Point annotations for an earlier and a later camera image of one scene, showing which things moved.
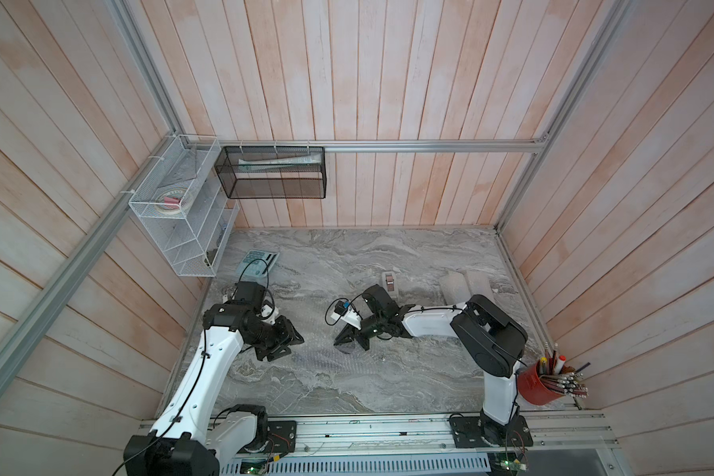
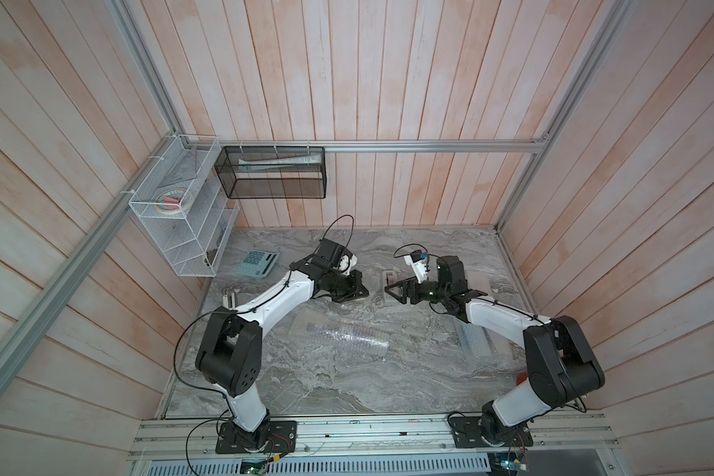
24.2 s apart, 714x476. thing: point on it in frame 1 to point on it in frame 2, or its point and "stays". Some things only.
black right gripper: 349,335 to 408,288
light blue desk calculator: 257,264 stays
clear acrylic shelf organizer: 184,210 stays
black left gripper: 287,336 to 355,289
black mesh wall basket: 273,172 stays
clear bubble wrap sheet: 479,284 stays
